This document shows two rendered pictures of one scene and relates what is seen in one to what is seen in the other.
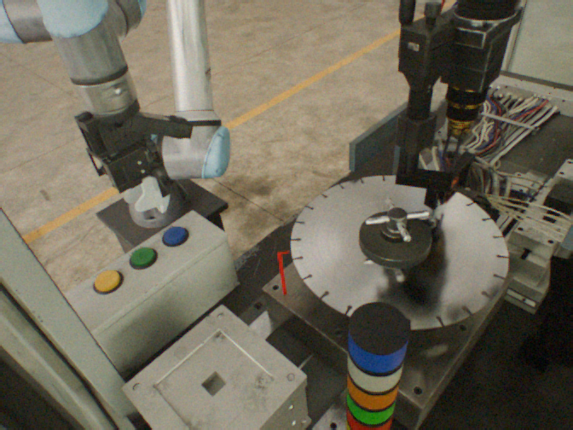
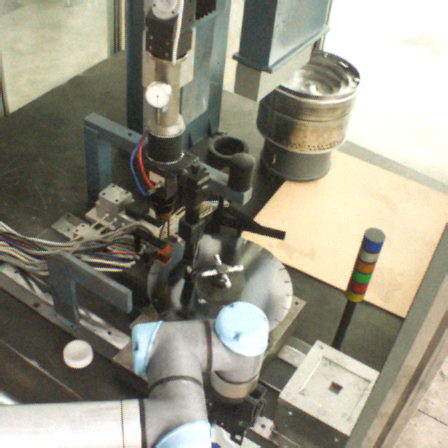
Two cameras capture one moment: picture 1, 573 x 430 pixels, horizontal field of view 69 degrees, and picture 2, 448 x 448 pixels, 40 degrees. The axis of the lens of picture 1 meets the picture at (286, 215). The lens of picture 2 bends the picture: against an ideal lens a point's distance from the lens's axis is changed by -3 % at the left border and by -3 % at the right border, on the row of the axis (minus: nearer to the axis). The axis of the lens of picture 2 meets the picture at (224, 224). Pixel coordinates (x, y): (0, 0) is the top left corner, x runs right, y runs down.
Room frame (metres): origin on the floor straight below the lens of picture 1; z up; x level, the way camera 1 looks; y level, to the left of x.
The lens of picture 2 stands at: (0.79, 0.74, 2.02)
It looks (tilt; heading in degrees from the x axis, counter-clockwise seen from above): 43 degrees down; 250
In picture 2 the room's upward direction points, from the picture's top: 7 degrees clockwise
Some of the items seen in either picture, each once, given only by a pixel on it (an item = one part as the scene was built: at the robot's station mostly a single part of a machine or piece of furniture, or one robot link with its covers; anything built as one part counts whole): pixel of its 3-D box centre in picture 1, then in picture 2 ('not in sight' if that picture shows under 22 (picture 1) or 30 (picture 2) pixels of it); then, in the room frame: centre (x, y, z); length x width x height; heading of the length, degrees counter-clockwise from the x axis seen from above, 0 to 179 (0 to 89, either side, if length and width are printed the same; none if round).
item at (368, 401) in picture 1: (373, 377); (366, 261); (0.17, -0.06, 1.08); 0.05 x 0.04 x 0.03; 42
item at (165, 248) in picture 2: (454, 180); (151, 248); (0.59, -0.31, 0.95); 0.10 x 0.03 x 0.07; 132
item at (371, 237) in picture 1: (395, 232); (220, 280); (0.46, -0.17, 0.96); 0.11 x 0.11 x 0.03
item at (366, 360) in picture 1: (377, 337); (373, 240); (0.17, -0.06, 1.14); 0.05 x 0.04 x 0.03; 42
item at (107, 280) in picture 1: (108, 282); not in sight; (0.48, 0.32, 0.90); 0.04 x 0.04 x 0.02
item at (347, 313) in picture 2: not in sight; (343, 325); (0.17, -0.06, 0.86); 0.02 x 0.02 x 0.22
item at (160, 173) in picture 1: (155, 172); not in sight; (0.56, 0.20, 1.06); 0.05 x 0.02 x 0.09; 41
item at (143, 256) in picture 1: (143, 258); not in sight; (0.53, 0.26, 0.90); 0.04 x 0.04 x 0.02
